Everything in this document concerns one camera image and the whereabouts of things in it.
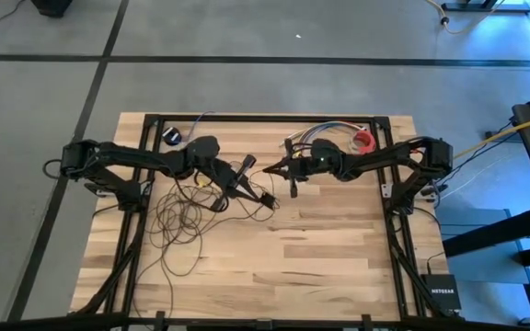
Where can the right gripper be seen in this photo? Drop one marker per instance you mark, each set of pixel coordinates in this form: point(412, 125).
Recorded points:
point(320, 158)

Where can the black Netgear box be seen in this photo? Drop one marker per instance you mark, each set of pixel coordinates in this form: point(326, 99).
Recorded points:
point(441, 292)

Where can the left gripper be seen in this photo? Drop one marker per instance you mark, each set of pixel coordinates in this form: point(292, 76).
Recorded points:
point(228, 177)

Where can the red tape dispenser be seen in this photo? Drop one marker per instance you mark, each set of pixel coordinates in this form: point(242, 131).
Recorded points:
point(365, 141)

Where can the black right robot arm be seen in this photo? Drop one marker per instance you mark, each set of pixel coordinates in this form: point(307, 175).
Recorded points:
point(403, 161)

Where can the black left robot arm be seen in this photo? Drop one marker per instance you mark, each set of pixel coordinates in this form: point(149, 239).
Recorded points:
point(122, 154)

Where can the black plastic spool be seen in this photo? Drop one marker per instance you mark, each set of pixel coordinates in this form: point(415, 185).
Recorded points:
point(268, 201)

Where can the blue round camera mount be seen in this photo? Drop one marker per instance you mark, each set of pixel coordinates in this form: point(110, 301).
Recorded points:
point(171, 136)

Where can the black overhead gantry bar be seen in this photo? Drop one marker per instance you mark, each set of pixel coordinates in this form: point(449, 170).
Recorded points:
point(265, 324)

